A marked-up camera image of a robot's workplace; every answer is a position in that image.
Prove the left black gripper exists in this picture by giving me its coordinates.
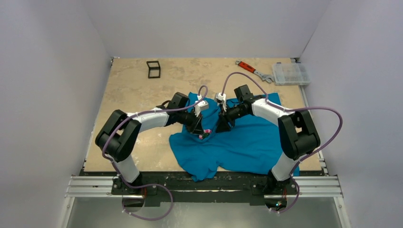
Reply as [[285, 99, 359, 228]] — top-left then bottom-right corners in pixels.
[[177, 108, 204, 135]]

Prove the pink flower brooch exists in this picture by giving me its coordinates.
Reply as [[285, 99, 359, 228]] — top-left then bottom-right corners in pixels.
[[199, 129, 212, 140]]

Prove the blue t-shirt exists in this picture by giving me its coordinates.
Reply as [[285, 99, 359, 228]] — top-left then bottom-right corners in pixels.
[[169, 98, 282, 182]]

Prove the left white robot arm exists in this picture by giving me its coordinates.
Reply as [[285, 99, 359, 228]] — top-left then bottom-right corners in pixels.
[[95, 92, 209, 194]]

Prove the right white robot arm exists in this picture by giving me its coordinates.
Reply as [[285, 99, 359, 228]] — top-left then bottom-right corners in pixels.
[[214, 85, 320, 193]]

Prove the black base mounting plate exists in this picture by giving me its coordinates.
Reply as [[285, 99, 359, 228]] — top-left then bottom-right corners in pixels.
[[78, 170, 328, 209]]

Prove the clear plastic organizer box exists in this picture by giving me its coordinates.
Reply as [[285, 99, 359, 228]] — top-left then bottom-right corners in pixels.
[[272, 62, 311, 86]]

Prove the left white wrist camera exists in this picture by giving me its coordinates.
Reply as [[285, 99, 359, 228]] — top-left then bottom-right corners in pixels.
[[193, 95, 209, 117]]

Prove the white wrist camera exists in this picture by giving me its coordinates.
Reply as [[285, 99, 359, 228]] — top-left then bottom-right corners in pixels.
[[214, 93, 227, 112], [193, 95, 209, 117]]

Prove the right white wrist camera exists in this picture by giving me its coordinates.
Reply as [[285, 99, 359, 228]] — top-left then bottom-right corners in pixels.
[[214, 93, 227, 112]]

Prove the red handled adjustable wrench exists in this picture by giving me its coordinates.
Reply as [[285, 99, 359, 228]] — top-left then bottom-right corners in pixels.
[[235, 60, 274, 84]]

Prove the black wire frame stand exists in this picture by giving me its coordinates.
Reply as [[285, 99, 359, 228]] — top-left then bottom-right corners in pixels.
[[146, 60, 161, 79]]

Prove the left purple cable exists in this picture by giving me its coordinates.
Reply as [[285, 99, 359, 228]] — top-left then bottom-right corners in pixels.
[[101, 85, 209, 221]]

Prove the aluminium rail frame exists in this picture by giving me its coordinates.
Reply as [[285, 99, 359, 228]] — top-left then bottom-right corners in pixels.
[[65, 176, 343, 198]]

